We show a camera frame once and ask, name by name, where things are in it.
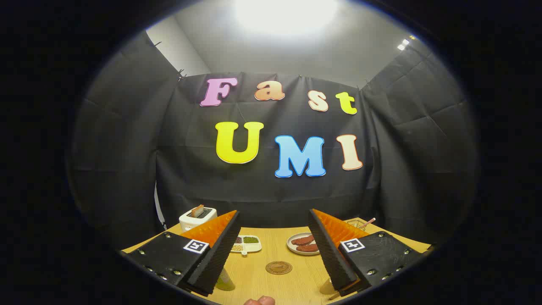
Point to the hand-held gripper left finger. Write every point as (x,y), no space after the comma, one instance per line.
(214,254)

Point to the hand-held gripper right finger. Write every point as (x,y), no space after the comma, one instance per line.
(332,258)

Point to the silver bottle with green label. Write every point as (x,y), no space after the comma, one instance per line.
(225,281)

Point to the round brown coaster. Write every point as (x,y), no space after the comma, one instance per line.
(278,267)

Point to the brown sausage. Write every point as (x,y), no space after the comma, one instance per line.
(308,248)
(302,240)

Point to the white divided dish with beans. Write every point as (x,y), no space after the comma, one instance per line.
(250,245)

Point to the white oval plate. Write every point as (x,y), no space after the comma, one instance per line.
(292,248)

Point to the white toaster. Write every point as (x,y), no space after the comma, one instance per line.
(188,221)

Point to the toast slice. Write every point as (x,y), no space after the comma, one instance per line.
(197,211)

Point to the pink striped straw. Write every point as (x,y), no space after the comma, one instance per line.
(369,221)

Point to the wooden table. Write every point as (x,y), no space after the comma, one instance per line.
(275,288)

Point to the black backdrop cloth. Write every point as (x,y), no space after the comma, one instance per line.
(271,186)

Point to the small ceiling spotlight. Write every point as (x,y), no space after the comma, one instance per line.
(403,44)

